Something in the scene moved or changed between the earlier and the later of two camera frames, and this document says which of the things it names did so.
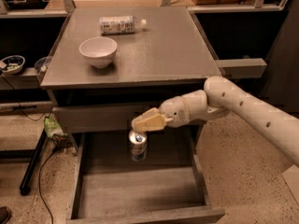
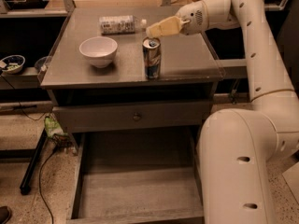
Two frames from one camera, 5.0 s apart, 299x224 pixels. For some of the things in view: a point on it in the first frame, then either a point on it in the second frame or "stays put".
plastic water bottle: [121, 24] stays put
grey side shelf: [245, 67] stays put
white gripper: [175, 112] -> [192, 19]
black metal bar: [24, 188] stays put
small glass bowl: [42, 63] stays put
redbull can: [137, 140] -> [152, 58]
